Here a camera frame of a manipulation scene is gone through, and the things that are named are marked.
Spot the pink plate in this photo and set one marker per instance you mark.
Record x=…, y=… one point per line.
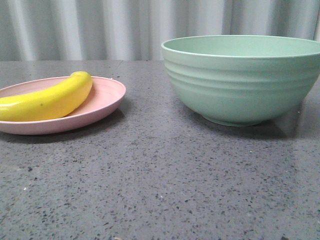
x=105, y=96

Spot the green ribbed bowl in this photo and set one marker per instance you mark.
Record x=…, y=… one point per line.
x=241, y=80

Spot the yellow banana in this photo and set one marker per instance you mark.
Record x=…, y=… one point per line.
x=51, y=103

